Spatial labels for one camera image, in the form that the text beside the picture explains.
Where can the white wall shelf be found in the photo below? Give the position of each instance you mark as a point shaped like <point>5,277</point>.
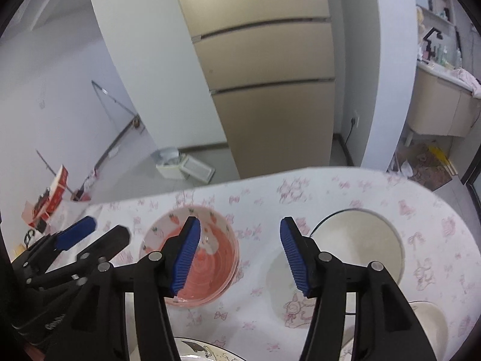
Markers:
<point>443,3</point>

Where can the pink floral tablecloth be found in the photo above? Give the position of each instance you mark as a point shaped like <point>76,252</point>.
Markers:
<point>263,210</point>

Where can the white round plate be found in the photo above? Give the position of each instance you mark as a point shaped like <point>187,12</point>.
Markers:
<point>357,244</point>

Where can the beige refrigerator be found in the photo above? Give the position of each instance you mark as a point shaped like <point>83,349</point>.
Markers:
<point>263,82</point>

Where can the red cardboard box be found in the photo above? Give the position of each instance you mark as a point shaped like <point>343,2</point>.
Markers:
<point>56,191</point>

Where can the black faucet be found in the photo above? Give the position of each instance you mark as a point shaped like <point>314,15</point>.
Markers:
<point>428,39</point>

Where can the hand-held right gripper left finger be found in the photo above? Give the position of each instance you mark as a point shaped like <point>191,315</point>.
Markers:
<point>186,257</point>

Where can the white cartoon cat plate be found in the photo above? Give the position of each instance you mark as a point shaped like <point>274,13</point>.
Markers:
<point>210,351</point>

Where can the beige vanity cabinet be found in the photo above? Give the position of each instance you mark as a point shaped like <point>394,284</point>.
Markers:
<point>439,105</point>

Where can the white wall outlet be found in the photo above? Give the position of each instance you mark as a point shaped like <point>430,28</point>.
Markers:
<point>355,120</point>

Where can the brown floor mat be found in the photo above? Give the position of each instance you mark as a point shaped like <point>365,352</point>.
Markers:
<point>426,176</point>

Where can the pink-rimmed white bowl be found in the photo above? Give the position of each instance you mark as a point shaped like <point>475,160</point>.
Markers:
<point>212,270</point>

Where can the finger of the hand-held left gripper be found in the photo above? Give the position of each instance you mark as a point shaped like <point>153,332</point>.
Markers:
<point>112,238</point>
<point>75,232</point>

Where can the pink towel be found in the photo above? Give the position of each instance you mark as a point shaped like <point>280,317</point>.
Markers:
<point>466,77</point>

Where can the row of toiletry bottles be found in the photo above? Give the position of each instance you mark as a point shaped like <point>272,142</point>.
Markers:
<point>449,54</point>

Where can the white floor appliance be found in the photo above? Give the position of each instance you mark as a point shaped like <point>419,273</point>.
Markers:
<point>173,167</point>

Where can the yellow floor item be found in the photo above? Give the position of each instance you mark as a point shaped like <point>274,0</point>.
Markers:
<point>441,158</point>

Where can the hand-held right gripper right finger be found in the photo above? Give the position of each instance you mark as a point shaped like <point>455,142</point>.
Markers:
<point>294,257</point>

